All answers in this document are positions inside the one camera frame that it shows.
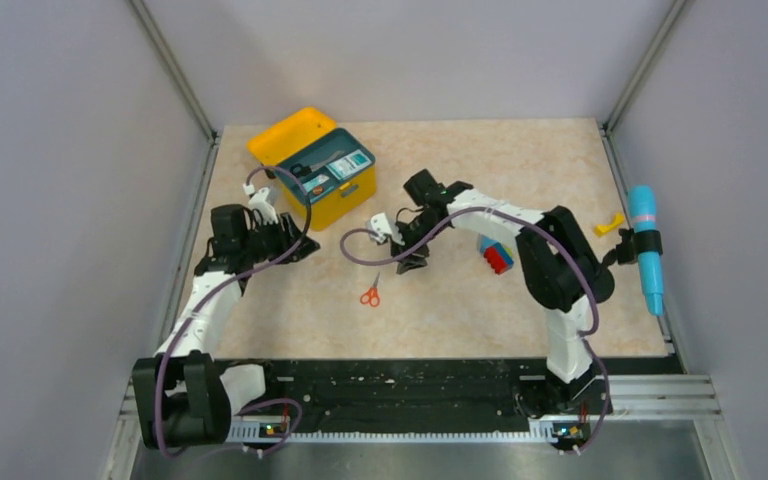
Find teal divided plastic tray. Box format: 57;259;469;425
275;127;376;205

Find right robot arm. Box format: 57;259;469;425
390;169;615;412

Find orange handled small scissors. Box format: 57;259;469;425
359;273;380;308

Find black round stand base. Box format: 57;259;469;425
590;264;615;304

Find blue cylinder tool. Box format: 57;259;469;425
628;185;664;316

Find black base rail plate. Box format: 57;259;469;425
155;357;685;435

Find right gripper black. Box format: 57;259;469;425
388;213;447;274

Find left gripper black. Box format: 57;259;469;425
241;211;319;264

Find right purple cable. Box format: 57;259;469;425
338;206;612;457

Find black handled scissors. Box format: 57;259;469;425
290;150;345;178

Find yellow medicine box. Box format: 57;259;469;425
247;107;377;231

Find yellow object at edge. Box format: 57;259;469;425
593;212;626;237

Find toy brick block assembly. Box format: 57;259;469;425
477;235;515;275

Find gauze packet teal white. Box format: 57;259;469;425
327;150;372;181

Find teal bandage roll packet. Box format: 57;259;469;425
303;174;330;191

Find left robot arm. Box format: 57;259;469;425
131;204;320;458

